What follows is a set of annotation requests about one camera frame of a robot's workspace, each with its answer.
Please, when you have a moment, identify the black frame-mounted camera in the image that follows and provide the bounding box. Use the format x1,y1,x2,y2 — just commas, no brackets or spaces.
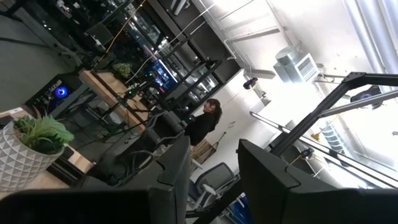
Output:
350,85,382,110

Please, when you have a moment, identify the grey ventilation unit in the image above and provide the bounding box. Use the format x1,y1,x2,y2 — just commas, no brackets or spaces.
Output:
272,45,320,83

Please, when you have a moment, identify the black metal shelving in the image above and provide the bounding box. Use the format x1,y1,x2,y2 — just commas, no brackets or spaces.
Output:
124,0,243,106

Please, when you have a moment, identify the black ceiling camera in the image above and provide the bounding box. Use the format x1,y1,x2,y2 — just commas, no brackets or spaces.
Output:
243,77,259,90

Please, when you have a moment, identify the wooden background table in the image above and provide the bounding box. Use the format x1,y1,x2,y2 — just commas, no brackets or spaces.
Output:
78,68,150,132

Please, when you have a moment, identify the succulent in white patterned pot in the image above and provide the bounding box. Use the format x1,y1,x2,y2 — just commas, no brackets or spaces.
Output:
0,113,75,192

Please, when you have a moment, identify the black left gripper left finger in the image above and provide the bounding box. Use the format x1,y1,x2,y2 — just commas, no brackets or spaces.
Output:
0,136,191,224

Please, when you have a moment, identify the silver corrugated duct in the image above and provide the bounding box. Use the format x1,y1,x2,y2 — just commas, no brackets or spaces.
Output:
320,124,346,153

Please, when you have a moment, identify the small green background plant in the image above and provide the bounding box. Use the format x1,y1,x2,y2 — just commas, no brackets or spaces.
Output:
112,62,133,78

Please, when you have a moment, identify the brown wooden crate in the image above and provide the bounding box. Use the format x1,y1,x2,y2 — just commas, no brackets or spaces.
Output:
191,138,218,164

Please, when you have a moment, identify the person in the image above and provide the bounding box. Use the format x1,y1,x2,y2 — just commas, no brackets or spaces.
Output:
185,98,223,147

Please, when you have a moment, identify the black aluminium station frame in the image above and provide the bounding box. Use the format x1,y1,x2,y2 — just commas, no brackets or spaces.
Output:
269,71,398,156

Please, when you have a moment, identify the silver crossbar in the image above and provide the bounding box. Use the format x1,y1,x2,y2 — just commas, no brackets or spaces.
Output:
317,90,398,118

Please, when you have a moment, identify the background monitor blue display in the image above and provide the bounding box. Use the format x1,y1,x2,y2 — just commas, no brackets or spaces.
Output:
149,58,178,93

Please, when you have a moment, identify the computer tower with blue fan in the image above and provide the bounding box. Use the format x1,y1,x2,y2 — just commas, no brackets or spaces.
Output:
26,73,85,108

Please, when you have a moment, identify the blue storage crate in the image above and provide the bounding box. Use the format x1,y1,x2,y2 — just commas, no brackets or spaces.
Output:
229,194,256,224

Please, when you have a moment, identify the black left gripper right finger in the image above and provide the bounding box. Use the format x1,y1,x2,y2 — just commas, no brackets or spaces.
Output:
238,139,398,224

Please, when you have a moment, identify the grey office chair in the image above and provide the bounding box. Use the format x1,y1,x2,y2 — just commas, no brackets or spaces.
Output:
188,161,242,212

